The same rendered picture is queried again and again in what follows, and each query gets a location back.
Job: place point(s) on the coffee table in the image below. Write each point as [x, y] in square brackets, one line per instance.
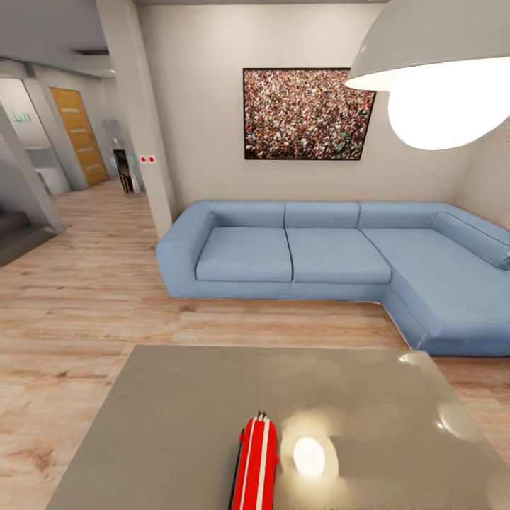
[357, 430]

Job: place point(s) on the room light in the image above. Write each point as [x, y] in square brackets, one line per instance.
[414, 33]

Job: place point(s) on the stairs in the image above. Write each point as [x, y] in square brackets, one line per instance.
[18, 236]

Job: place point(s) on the radio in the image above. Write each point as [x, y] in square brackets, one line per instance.
[255, 472]

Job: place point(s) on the standing mirror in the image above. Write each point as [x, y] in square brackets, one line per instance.
[121, 158]

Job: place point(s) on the sofa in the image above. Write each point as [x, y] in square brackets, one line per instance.
[441, 273]

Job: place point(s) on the door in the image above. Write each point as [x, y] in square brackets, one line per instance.
[78, 127]

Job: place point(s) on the picture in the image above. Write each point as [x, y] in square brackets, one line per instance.
[305, 113]

